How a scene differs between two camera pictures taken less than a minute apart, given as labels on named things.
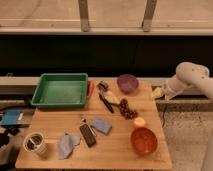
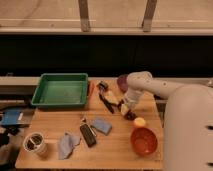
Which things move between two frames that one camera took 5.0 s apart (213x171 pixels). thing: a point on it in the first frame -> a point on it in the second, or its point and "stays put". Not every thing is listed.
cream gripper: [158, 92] -> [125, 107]
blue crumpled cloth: [66, 144] stays put
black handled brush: [103, 87] stays put
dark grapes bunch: [125, 110] stays put
